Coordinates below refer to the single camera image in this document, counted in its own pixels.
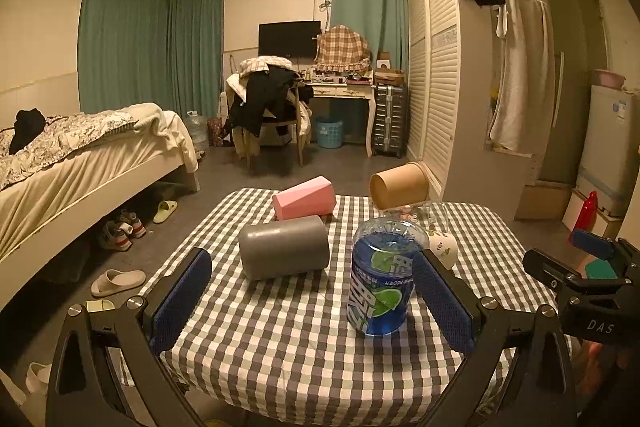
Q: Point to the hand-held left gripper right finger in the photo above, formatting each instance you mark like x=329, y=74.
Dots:
x=445, y=307

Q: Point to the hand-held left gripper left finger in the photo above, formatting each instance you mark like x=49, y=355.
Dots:
x=184, y=302

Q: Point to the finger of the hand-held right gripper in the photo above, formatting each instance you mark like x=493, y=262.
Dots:
x=592, y=244
x=550, y=268

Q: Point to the white floral cup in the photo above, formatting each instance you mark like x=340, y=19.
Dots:
x=445, y=249

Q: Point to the clear glass cup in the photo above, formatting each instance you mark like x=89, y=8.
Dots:
x=432, y=217

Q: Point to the grey cup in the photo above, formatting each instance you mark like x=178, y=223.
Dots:
x=282, y=249

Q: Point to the brown paper cup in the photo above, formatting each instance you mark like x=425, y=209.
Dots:
x=400, y=184

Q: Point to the person's right hand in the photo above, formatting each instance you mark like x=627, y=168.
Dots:
x=595, y=359

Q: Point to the red bottle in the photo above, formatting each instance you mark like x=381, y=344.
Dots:
x=589, y=212

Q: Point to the cardboard box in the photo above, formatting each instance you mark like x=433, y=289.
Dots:
x=542, y=202

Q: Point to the blue drink bottle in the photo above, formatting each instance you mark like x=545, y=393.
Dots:
x=382, y=277

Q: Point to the white slipper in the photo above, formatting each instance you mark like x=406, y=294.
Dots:
x=117, y=282
x=39, y=377

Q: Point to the green slipper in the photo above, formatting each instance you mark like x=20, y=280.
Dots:
x=165, y=212

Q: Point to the sneaker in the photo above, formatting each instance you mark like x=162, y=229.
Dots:
x=112, y=237
x=132, y=224

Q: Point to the white fridge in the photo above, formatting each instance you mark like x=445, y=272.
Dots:
x=607, y=147

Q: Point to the checkered tablecloth table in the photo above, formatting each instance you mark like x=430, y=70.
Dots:
x=300, y=337

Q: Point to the bed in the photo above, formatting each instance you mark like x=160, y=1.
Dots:
x=75, y=187

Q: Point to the pink block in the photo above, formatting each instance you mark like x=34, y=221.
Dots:
x=305, y=199

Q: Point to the pink basin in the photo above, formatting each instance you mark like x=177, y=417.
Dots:
x=609, y=78

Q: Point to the cream blanket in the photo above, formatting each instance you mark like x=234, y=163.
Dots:
x=170, y=132

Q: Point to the water jug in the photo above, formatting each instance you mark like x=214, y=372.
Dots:
x=197, y=131

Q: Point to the white towel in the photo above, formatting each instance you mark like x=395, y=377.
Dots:
x=520, y=72

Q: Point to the frosted glass door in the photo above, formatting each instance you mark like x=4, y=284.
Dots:
x=570, y=57

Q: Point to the dark suitcase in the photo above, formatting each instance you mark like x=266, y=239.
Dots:
x=390, y=119

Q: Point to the floral quilt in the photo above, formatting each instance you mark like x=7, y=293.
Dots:
x=65, y=137

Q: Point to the blue plastic basket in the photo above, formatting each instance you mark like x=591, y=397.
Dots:
x=329, y=133

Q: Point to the wooden chair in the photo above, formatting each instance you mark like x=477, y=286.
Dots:
x=300, y=127

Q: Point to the white louvred wardrobe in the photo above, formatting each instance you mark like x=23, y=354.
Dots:
x=445, y=82

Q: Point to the black jacket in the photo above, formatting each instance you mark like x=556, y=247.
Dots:
x=260, y=99

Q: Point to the black cloth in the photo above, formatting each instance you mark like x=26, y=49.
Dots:
x=27, y=129

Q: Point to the white desk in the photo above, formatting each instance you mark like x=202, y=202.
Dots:
x=350, y=92

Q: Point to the green curtain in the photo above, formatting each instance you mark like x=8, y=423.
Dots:
x=125, y=42
x=197, y=47

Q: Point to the plaid cloth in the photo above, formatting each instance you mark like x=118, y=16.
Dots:
x=342, y=49

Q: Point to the black monitor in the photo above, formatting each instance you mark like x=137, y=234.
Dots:
x=289, y=38

